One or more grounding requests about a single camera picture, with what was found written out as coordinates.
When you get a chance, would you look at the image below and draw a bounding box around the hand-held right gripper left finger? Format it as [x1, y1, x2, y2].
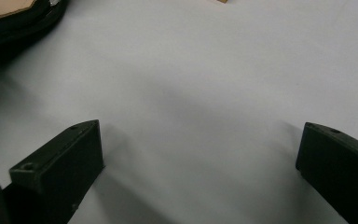
[3, 119, 105, 224]

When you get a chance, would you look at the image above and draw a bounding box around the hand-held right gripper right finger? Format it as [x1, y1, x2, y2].
[296, 121, 358, 224]

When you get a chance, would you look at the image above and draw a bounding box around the silver strappy block-heel sandal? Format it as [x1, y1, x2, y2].
[0, 0, 70, 63]

